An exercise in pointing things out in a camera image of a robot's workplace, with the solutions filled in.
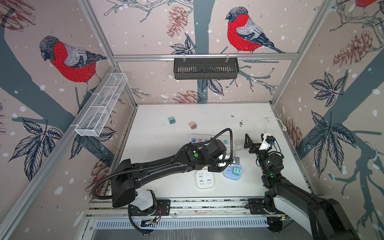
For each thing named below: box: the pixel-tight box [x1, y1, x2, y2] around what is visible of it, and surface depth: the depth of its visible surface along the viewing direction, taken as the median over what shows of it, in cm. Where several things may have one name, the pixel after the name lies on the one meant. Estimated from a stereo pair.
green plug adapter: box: [232, 156, 240, 165], surface depth 61 cm
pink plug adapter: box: [188, 121, 197, 130], surface depth 108 cm
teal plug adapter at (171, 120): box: [168, 116, 176, 124], surface depth 112 cm
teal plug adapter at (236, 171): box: [232, 167, 242, 176], surface depth 81 cm
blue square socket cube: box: [223, 165, 242, 181], surface depth 84 cm
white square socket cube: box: [196, 169, 215, 189], surface depth 81 cm
